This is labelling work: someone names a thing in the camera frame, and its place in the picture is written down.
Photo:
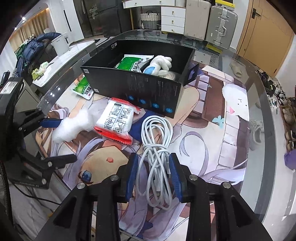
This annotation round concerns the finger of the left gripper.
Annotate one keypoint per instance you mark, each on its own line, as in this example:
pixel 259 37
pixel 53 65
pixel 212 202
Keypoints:
pixel 49 122
pixel 53 162

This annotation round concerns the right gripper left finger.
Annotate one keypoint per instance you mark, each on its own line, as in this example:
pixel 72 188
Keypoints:
pixel 73 218

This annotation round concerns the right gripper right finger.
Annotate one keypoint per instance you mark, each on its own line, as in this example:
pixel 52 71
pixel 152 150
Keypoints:
pixel 235 220

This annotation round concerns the white bubble foam wrap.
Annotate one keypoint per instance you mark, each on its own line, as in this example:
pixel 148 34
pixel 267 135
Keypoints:
pixel 69 128

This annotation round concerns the green medicine sachet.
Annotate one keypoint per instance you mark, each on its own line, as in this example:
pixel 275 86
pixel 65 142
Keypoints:
pixel 83 89
pixel 134 63

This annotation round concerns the red white mask packet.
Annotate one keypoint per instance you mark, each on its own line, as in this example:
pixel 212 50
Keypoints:
pixel 116 120

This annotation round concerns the white plush toy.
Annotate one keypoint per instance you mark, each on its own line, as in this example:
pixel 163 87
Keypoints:
pixel 159 66

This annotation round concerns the bagged cream cloth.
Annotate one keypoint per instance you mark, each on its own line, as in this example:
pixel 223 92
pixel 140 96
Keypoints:
pixel 169 75

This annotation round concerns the grey side cabinet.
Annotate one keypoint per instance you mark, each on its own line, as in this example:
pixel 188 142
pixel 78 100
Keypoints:
pixel 57 67

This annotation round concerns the anime print table mat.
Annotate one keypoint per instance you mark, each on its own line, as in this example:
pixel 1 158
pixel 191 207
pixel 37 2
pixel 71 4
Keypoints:
pixel 209 134

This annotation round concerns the blue puffer jacket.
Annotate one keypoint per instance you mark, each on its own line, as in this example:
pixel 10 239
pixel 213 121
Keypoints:
pixel 28 53

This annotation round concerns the white electric kettle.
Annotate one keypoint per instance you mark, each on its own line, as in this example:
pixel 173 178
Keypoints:
pixel 61 44

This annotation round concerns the purple shopping bag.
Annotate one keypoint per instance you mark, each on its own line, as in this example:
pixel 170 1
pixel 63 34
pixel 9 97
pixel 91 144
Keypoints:
pixel 290 159

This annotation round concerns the black refrigerator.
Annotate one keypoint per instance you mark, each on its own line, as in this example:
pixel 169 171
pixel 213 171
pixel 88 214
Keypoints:
pixel 106 17

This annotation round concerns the black cardboard storage box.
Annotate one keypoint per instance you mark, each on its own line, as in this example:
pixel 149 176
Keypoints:
pixel 157 94

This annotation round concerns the bamboo shoe rack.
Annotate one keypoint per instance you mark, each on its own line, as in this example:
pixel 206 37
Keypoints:
pixel 287 110

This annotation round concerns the wicker laundry basket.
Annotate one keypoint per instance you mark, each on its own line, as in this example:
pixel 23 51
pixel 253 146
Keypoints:
pixel 150 20

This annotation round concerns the white drawer desk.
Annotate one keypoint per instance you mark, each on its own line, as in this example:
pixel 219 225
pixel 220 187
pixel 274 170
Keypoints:
pixel 172 15

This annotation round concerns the wooden door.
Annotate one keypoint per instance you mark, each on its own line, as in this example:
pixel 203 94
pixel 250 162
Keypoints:
pixel 266 37

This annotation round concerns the silver suitcase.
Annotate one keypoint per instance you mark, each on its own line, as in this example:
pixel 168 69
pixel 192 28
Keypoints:
pixel 221 26

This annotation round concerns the beige suitcase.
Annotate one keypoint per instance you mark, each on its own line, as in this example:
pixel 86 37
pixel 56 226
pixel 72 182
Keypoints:
pixel 196 18

